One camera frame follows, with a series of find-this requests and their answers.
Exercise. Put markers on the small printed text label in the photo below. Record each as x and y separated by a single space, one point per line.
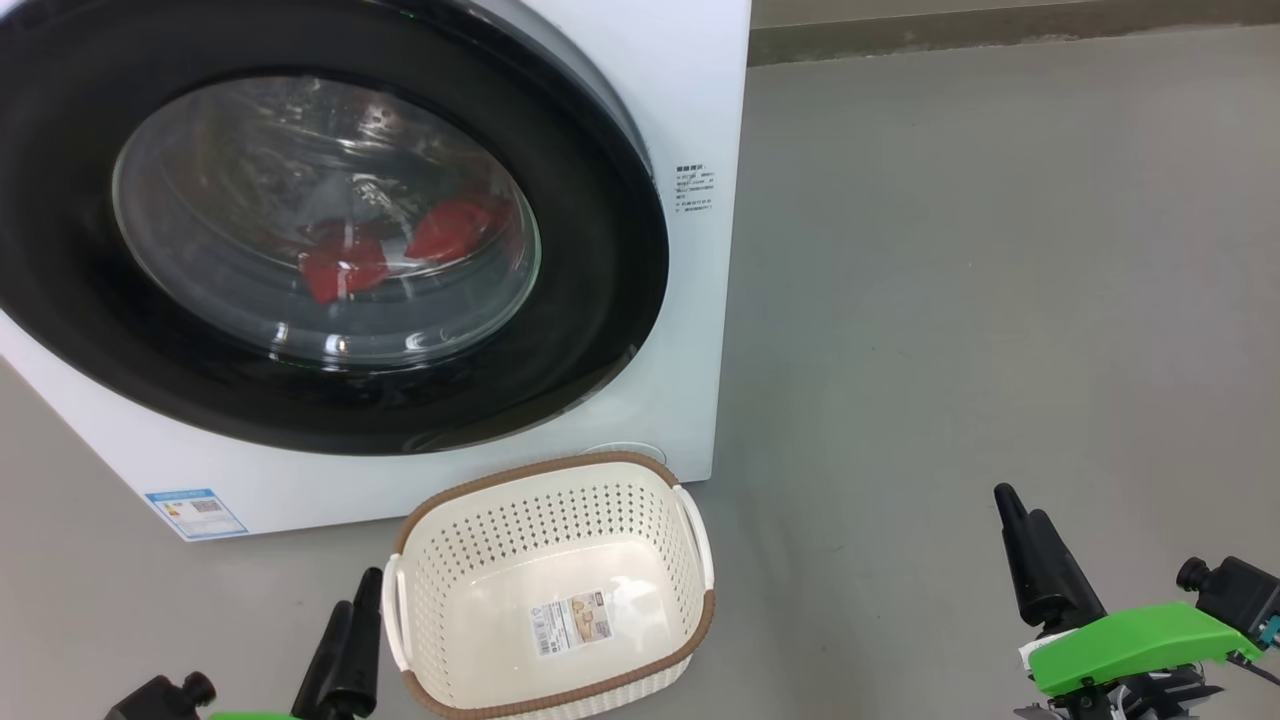
695 187

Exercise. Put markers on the paper product label sticker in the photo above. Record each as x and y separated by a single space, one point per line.
570 622

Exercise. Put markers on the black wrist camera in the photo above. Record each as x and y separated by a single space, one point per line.
160 700
1240 595

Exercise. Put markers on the dark wall baseboard strip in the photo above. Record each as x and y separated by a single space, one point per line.
1000 35

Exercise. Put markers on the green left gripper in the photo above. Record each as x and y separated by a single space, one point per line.
255 716

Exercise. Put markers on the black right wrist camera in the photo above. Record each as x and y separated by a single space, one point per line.
1240 595

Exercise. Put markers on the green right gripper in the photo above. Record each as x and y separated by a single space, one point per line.
1140 640

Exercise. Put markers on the red and white garment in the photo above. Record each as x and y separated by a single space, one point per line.
450 230

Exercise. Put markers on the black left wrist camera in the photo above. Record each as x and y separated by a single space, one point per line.
160 700

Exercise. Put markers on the blue energy label sticker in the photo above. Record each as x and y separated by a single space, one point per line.
198 512

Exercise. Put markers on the cream perforated basket brown rim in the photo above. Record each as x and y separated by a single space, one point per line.
480 560

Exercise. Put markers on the white front-load washing machine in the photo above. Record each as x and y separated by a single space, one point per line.
690 90

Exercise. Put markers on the round white filter cover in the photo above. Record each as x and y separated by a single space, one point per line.
625 452

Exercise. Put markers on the round black glass washer door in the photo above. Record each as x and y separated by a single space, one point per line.
600 260

